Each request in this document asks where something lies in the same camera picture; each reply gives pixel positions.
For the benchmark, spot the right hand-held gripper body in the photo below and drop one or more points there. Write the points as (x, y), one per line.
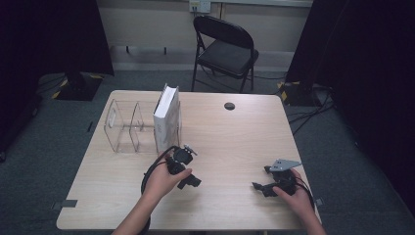
(284, 179)

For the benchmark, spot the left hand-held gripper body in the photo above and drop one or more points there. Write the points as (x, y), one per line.
(181, 156)

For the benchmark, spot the white book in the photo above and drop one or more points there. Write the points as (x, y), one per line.
(166, 120)

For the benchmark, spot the clear acrylic book rack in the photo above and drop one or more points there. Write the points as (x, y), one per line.
(130, 130)

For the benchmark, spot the person's right hand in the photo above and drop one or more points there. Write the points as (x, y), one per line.
(300, 199)

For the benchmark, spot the person's left hand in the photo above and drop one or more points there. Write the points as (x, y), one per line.
(161, 182)

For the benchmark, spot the grey tape strip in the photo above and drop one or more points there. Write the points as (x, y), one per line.
(65, 204)
(319, 202)

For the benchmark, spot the stand base with striped tape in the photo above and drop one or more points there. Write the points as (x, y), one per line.
(80, 88)
(295, 94)

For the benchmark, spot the black marker strip on floor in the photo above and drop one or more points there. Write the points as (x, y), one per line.
(89, 126)

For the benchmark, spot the black folding chair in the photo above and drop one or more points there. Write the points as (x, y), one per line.
(228, 55)

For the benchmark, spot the black curtain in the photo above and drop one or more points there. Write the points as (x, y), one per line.
(49, 42)
(365, 65)

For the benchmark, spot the white wall socket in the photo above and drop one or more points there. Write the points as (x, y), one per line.
(199, 6)

